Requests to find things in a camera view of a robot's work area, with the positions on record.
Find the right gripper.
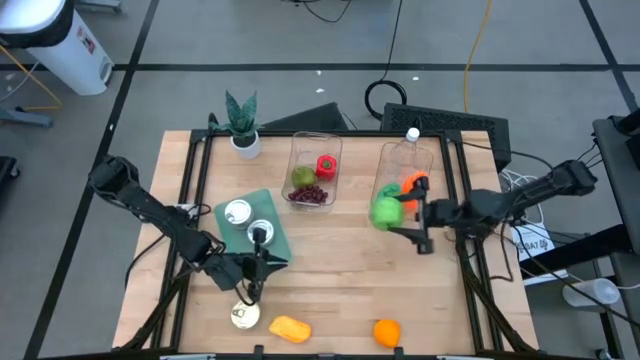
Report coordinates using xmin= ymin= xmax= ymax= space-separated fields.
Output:
xmin=386 ymin=177 xmax=472 ymax=256

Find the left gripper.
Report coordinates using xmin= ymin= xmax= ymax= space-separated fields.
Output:
xmin=202 ymin=227 xmax=290 ymax=306

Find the green apple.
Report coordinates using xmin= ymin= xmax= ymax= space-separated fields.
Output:
xmin=368 ymin=196 xmax=406 ymax=232

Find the green plastic bottle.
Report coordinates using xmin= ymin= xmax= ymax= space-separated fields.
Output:
xmin=375 ymin=182 xmax=404 ymax=201

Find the orange plastic bottle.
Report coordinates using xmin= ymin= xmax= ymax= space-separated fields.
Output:
xmin=399 ymin=170 xmax=431 ymax=211

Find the tuna can pull tab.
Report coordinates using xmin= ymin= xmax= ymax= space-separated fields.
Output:
xmin=223 ymin=198 xmax=255 ymax=230
xmin=246 ymin=217 xmax=277 ymax=247
xmin=229 ymin=299 xmax=261 ymax=331

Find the yellow mango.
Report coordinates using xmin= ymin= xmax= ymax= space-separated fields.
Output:
xmin=268 ymin=315 xmax=313 ymax=345

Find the purple grape bunch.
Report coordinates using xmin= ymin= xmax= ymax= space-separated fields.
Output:
xmin=287 ymin=184 xmax=330 ymax=205

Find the clear bottle white cap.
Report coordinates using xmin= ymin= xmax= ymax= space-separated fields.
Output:
xmin=392 ymin=127 xmax=422 ymax=174

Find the green pear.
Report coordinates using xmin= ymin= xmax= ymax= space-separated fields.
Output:
xmin=291 ymin=165 xmax=318 ymax=190

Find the red bell pepper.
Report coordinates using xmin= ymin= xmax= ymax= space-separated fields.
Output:
xmin=314 ymin=154 xmax=339 ymax=181

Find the teal plastic tray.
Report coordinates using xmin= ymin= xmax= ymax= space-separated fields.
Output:
xmin=213 ymin=187 xmax=293 ymax=263

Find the clear plastic bin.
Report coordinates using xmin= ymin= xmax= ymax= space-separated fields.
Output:
xmin=370 ymin=141 xmax=435 ymax=221
xmin=280 ymin=131 xmax=345 ymax=214

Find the black perforated computer case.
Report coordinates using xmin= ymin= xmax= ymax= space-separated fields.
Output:
xmin=380 ymin=102 xmax=512 ymax=174

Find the snake plant white pot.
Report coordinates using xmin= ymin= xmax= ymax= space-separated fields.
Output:
xmin=208 ymin=89 xmax=265 ymax=161

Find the orange fruit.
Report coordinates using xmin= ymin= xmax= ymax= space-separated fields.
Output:
xmin=373 ymin=318 xmax=403 ymax=349

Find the white paper sign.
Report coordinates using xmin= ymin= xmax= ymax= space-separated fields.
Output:
xmin=509 ymin=222 xmax=570 ymax=287

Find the black flat equipment box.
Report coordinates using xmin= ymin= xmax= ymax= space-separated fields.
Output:
xmin=259 ymin=102 xmax=350 ymax=132

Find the white oval device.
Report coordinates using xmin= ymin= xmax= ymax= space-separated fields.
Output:
xmin=561 ymin=277 xmax=622 ymax=308

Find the black metal cart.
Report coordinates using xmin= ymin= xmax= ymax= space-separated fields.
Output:
xmin=519 ymin=107 xmax=640 ymax=360

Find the black chair base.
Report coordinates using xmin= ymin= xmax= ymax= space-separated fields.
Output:
xmin=0 ymin=155 xmax=21 ymax=201

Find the grey metal stand foot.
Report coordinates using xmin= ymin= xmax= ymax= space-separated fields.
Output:
xmin=0 ymin=106 xmax=55 ymax=129
xmin=74 ymin=0 xmax=124 ymax=15

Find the white trash bin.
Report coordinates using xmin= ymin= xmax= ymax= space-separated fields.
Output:
xmin=0 ymin=0 xmax=115 ymax=97

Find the black aluminium frame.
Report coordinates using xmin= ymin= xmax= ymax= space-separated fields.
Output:
xmin=112 ymin=128 xmax=540 ymax=360

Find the white cable bundle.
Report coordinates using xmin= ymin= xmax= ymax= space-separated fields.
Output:
xmin=498 ymin=168 xmax=547 ymax=227

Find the coiled black cable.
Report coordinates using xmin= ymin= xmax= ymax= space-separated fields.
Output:
xmin=363 ymin=0 xmax=409 ymax=121

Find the yellow cable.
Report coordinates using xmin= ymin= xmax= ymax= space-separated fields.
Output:
xmin=462 ymin=0 xmax=495 ymax=114
xmin=0 ymin=44 xmax=64 ymax=112

